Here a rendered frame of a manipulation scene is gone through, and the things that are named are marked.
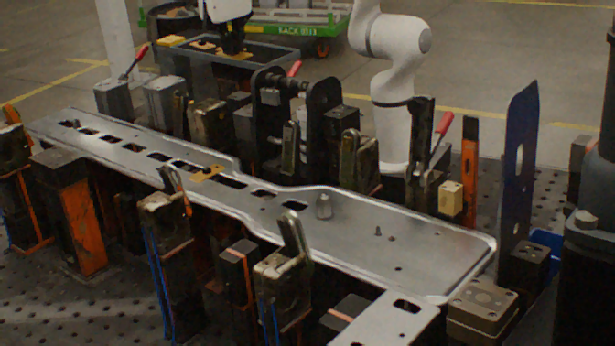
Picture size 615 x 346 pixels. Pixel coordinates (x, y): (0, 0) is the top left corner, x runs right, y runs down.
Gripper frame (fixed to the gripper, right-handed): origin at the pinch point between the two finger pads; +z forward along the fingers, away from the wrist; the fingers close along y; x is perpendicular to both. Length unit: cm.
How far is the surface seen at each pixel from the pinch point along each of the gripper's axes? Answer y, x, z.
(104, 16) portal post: -136, -365, 69
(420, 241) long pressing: -3, 46, 31
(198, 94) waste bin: -134, -247, 107
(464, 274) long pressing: 0, 57, 31
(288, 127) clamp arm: -8.6, 4.1, 21.0
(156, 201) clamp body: 25.0, 2.0, 25.2
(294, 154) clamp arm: -7.6, 6.1, 26.6
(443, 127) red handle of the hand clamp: -22.1, 36.0, 17.9
